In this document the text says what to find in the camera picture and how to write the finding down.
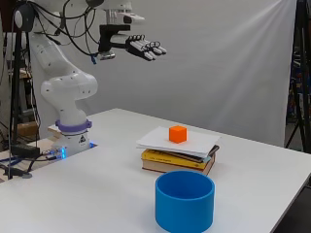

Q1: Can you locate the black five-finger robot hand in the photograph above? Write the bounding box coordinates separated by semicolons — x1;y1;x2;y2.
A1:
109;32;168;62

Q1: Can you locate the orange cube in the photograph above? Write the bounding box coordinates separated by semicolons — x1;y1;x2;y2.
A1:
168;124;189;145

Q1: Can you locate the white hanging sheet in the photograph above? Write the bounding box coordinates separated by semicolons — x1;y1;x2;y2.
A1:
28;0;297;149

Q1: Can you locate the yellow book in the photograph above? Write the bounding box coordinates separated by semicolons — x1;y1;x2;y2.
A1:
141;149;212;171

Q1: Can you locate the dark thin book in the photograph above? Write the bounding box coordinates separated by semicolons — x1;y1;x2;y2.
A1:
168;145;221;163

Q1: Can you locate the wooden side table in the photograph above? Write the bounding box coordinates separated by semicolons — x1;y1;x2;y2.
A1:
0;135;66;183

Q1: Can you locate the black power box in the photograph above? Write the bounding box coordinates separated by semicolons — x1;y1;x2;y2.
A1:
10;143;42;159

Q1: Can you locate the cluttered background shelf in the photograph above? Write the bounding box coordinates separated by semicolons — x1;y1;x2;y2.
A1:
286;45;311;124

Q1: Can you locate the blue round tub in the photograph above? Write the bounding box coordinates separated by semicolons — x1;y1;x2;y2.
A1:
155;170;217;233

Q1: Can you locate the black cable bundle on arm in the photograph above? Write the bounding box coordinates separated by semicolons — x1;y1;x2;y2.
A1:
31;0;101;58

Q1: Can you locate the black tripod stand with camera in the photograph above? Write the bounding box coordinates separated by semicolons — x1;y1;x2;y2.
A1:
7;0;37;181

